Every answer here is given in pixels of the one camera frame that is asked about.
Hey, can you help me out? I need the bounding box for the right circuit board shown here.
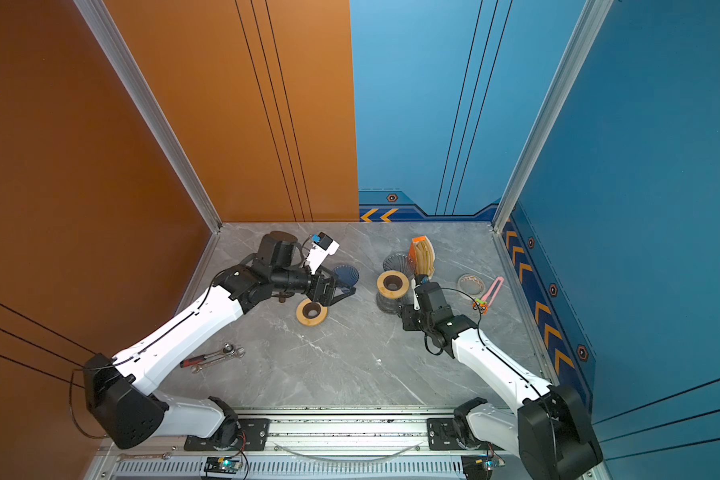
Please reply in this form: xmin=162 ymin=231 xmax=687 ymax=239
xmin=461 ymin=456 xmax=506 ymax=480

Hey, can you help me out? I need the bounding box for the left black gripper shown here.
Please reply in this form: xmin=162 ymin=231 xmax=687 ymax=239
xmin=272 ymin=261 xmax=357 ymax=307

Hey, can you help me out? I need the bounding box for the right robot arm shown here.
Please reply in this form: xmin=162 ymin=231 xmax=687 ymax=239
xmin=397 ymin=282 xmax=604 ymax=479

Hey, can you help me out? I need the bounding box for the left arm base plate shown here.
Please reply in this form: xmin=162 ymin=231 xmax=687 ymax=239
xmin=183 ymin=418 xmax=271 ymax=452

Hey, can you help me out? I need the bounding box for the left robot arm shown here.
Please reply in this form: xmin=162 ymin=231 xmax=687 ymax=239
xmin=82 ymin=231 xmax=355 ymax=450

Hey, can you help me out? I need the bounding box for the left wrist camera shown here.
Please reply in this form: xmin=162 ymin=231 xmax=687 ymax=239
xmin=305 ymin=232 xmax=339 ymax=275

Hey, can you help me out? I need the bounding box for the left green circuit board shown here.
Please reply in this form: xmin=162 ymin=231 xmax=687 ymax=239
xmin=203 ymin=456 xmax=245 ymax=478

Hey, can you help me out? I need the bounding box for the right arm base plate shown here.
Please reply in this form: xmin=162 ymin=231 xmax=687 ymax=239
xmin=426 ymin=417 xmax=488 ymax=451

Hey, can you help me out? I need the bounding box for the blue glass dripper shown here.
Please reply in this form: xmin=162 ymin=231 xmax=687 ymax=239
xmin=333 ymin=264 xmax=359 ymax=287

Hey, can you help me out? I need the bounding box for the grey ribbed glass pitcher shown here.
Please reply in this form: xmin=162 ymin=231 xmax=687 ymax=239
xmin=376 ymin=288 xmax=411 ymax=315

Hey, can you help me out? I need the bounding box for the white tape roll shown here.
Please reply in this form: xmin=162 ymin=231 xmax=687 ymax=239
xmin=457 ymin=274 xmax=486 ymax=298

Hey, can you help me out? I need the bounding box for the grey glass dripper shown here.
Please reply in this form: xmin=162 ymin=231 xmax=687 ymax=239
xmin=382 ymin=252 xmax=415 ymax=278

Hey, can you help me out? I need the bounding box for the metal wrench set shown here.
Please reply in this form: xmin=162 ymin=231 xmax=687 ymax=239
xmin=179 ymin=343 xmax=246 ymax=373

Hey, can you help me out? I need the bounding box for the orange coffee filter box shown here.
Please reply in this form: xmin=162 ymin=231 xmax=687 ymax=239
xmin=408 ymin=235 xmax=436 ymax=277

